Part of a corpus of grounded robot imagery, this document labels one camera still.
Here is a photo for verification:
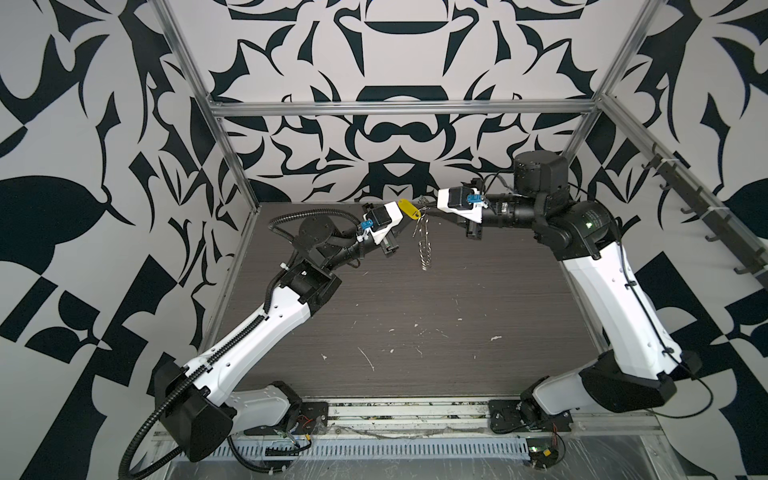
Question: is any yellow key tag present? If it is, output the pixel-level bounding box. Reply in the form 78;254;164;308
397;199;422;221

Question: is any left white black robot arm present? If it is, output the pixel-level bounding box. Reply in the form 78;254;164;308
154;203;410;462

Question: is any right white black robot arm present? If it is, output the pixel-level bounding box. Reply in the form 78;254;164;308
418;150;701;434

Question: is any right electronics board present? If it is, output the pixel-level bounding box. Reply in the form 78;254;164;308
526;433;567;471

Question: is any electronics board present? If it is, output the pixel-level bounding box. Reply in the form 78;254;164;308
263;436;313;458
526;433;567;471

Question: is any left electronics board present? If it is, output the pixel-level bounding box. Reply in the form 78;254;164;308
263;436;313;458

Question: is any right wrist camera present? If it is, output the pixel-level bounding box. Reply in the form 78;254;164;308
436;186;488;223

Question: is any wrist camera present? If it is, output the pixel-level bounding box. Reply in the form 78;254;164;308
360;202;403;245
436;186;488;223

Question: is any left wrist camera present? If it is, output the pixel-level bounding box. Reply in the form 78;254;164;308
360;202;403;245

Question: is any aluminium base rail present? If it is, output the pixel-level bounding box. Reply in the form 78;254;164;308
206;394;661;444

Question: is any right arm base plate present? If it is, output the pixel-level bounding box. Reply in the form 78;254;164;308
488;399;572;435

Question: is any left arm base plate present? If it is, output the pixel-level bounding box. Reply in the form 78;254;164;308
284;401;329;435

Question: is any white slotted cable duct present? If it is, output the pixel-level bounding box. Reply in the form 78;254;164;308
236;437;529;461

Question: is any wall hook rail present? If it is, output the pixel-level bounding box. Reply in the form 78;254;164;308
643;142;767;290

